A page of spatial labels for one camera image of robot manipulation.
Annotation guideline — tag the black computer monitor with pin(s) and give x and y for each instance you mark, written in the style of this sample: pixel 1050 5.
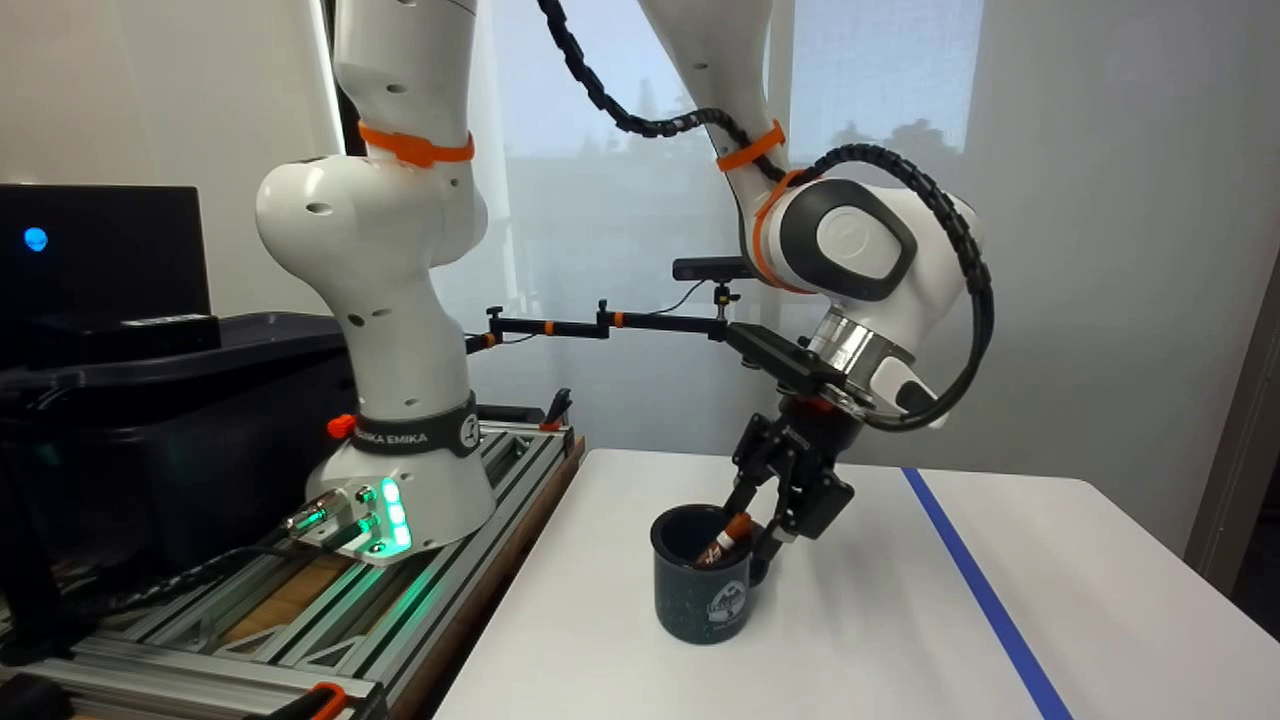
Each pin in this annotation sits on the black computer monitor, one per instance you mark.
pixel 101 248

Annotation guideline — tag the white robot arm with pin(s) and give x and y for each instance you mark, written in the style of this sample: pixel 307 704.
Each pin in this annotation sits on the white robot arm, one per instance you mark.
pixel 864 231

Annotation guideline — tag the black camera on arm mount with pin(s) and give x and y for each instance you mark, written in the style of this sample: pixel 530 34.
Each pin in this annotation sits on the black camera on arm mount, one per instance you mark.
pixel 604 321

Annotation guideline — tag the blue tape strip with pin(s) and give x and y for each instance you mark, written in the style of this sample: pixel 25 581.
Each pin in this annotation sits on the blue tape strip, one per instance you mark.
pixel 988 600

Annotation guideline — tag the dark blue cup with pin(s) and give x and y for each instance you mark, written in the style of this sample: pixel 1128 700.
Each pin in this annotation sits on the dark blue cup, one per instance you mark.
pixel 700 606

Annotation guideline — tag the aluminium extrusion base frame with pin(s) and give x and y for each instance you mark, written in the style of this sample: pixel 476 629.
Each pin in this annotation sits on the aluminium extrusion base frame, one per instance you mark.
pixel 289 616

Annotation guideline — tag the black cabinet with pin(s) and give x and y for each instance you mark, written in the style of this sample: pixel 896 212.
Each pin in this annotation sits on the black cabinet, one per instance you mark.
pixel 138 474

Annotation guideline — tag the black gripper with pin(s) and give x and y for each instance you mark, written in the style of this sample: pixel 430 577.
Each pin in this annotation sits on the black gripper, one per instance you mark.
pixel 795 451

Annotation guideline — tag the brown marker pen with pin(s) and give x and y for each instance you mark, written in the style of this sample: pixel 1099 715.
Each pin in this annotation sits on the brown marker pen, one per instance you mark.
pixel 726 540

